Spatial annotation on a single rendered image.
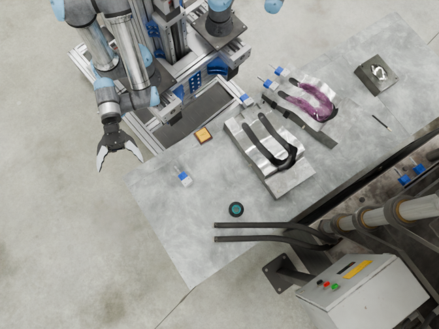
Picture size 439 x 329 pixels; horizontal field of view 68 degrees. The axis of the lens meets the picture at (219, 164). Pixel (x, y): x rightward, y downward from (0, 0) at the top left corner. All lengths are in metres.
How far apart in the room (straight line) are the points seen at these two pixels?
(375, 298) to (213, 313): 1.58
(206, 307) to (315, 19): 2.65
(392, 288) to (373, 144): 1.03
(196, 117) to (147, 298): 1.39
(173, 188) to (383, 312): 1.12
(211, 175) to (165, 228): 0.37
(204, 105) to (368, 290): 1.84
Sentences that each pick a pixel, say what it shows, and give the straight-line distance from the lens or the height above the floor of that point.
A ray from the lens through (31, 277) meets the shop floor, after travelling 2.88.
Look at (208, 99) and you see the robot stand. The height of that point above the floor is 0.21.
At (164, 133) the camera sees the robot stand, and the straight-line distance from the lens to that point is 2.52.
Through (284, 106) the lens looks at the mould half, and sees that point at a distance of 1.90.
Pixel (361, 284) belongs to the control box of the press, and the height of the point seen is 1.47.
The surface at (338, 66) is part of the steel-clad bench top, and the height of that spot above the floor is 0.80.
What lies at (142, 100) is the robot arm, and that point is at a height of 1.37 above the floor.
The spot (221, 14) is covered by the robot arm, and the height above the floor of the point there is 1.19.
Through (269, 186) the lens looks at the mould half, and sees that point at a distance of 1.75.
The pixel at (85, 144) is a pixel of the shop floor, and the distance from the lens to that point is 2.88.
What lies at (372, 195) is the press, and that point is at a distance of 1.99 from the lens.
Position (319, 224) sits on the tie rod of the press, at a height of 0.81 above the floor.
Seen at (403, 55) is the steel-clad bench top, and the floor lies 0.80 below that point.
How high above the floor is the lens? 2.55
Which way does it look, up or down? 75 degrees down
